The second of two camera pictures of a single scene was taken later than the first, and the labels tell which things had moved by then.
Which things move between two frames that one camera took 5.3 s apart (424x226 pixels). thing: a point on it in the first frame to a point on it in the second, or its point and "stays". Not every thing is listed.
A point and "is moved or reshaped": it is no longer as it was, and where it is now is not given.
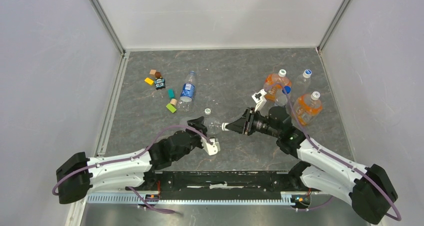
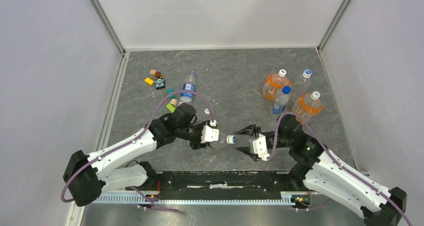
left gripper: x=198 y=124 stays
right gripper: x=244 y=125 to x=249 y=130
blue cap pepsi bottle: x=281 y=99 stays
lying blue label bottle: x=187 y=96 stays
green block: x=171 y=108 stays
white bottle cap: x=223 y=126 to x=231 y=139
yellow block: x=148 y=81 stays
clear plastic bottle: x=212 y=125 is moved or reshaped
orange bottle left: x=274 y=82 stays
